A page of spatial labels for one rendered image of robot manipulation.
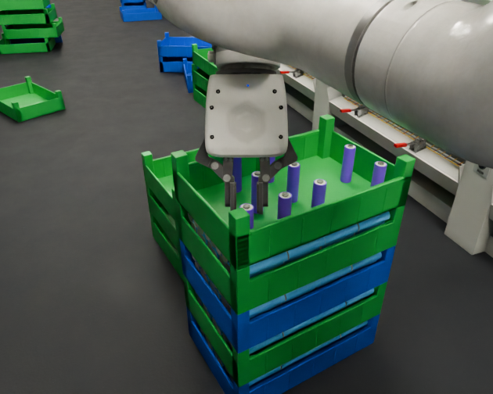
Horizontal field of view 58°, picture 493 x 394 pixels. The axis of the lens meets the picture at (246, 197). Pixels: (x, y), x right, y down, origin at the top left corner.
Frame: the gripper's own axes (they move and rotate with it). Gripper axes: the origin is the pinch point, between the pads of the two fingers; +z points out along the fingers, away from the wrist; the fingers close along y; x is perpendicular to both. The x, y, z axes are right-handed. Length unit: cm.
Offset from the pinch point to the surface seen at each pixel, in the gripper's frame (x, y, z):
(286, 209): 1.7, 5.2, 2.0
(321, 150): 24.4, 13.7, -5.3
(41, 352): 23, -39, 33
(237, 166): 11.7, -1.3, -3.2
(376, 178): 9.8, 19.4, -1.4
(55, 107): 133, -79, -21
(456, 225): 52, 52, 14
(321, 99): 105, 27, -21
